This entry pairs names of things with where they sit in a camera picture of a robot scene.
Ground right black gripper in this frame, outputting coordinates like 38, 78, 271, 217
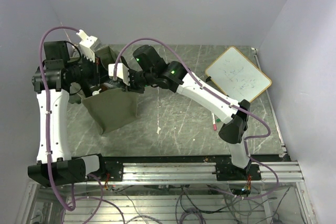
120, 69, 156, 94

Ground yellow-green pump bottle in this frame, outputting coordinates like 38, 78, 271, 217
92, 89, 102, 96

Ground orange bottle pink cap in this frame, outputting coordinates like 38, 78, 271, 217
100, 82, 117, 91

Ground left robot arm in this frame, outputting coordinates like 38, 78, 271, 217
27, 40, 108, 187

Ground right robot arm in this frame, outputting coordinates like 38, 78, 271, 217
116, 45, 251, 180

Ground olive canvas bag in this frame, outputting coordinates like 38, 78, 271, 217
69, 45, 141, 137

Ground red whiteboard marker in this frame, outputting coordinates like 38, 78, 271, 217
211, 112, 217, 131

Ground yellow-framed whiteboard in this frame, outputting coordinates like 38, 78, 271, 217
205, 46, 272, 102

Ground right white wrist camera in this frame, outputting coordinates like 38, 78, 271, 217
108, 63, 130, 86

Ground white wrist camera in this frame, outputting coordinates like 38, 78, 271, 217
77, 29, 102, 63
108, 63, 130, 86

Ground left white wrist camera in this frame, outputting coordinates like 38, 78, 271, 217
77, 29, 102, 63

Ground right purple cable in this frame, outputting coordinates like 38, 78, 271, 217
112, 37, 280, 201

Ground purple cable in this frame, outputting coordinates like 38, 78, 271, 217
38, 26, 127, 224
112, 37, 280, 201

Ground aluminium mounting rail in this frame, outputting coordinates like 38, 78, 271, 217
27, 154, 302, 185

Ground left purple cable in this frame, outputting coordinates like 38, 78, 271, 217
38, 26, 127, 224

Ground tangled floor cables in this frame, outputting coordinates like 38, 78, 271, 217
57, 182, 289, 224

